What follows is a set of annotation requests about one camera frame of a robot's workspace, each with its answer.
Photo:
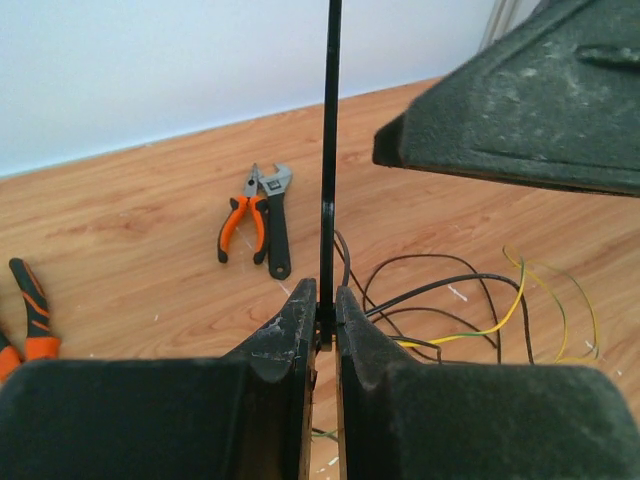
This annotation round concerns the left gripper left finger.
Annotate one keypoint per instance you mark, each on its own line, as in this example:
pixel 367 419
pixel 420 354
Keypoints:
pixel 245 415

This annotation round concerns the black zip tie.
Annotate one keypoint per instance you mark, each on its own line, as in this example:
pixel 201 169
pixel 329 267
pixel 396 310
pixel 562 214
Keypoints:
pixel 325 315

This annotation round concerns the large orange black pliers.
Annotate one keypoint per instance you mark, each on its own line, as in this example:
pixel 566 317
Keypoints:
pixel 40 343

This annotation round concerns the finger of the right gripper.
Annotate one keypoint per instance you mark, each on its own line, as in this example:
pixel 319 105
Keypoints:
pixel 554 104

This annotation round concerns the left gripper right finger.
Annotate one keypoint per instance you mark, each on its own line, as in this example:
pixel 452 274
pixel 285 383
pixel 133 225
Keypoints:
pixel 403 419

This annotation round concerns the adjustable wrench black handle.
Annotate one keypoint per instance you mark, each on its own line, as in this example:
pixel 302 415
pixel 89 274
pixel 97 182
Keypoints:
pixel 275 185

